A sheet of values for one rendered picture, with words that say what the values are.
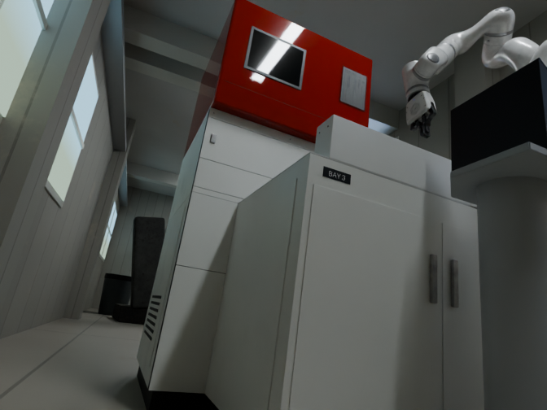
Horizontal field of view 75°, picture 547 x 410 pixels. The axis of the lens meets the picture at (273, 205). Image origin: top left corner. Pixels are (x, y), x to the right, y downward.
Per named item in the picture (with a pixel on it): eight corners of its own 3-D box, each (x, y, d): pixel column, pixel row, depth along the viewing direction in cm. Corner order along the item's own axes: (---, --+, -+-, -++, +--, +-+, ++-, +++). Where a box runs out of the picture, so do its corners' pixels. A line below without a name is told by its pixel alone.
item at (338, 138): (312, 167, 106) (316, 127, 110) (446, 211, 126) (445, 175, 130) (328, 157, 98) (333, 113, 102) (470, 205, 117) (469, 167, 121)
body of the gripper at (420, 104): (400, 102, 134) (404, 125, 128) (421, 84, 126) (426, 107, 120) (415, 109, 136) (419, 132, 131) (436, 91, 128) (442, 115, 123)
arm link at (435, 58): (472, 36, 137) (439, 69, 122) (445, 68, 151) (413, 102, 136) (453, 23, 138) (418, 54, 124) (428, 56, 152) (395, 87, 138)
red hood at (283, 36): (182, 159, 218) (201, 78, 236) (299, 193, 247) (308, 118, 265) (213, 101, 151) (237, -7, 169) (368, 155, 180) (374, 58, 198)
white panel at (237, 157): (190, 193, 146) (208, 109, 158) (352, 234, 175) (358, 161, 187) (192, 190, 144) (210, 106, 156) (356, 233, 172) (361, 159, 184)
